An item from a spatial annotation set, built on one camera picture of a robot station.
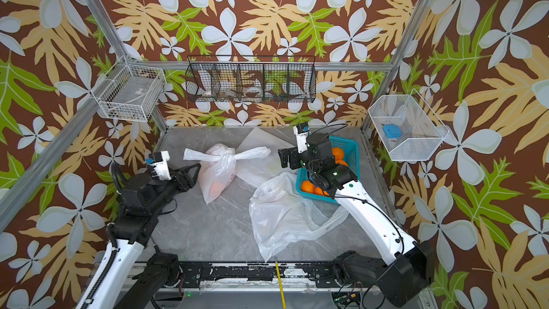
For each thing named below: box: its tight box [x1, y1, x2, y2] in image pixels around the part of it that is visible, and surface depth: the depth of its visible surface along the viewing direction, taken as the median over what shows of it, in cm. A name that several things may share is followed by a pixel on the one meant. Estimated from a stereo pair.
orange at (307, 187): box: [300, 180, 316, 194], surface depth 92 cm
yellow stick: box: [275, 261, 287, 309], surface depth 75 cm
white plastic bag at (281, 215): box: [248, 172, 350, 263], surface depth 87 cm
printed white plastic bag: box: [183, 143, 271, 205], surface depth 90 cm
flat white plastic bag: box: [234, 127, 297, 187], surface depth 107 cm
